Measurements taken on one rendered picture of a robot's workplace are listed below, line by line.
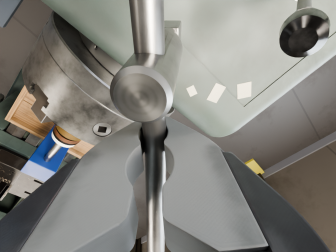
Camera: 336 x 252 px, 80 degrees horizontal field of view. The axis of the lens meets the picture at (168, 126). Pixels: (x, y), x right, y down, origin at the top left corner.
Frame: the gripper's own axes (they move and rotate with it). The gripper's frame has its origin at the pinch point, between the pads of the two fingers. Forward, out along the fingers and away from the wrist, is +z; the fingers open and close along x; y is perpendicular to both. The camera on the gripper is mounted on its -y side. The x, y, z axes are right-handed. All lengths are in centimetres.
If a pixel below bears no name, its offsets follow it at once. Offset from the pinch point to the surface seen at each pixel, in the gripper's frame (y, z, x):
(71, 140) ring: 22.8, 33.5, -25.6
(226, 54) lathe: 0.5, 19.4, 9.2
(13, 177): 43, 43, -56
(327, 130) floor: 107, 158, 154
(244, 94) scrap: 6.9, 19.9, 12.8
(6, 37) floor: 6, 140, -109
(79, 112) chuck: 8.9, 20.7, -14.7
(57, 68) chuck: 1.8, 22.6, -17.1
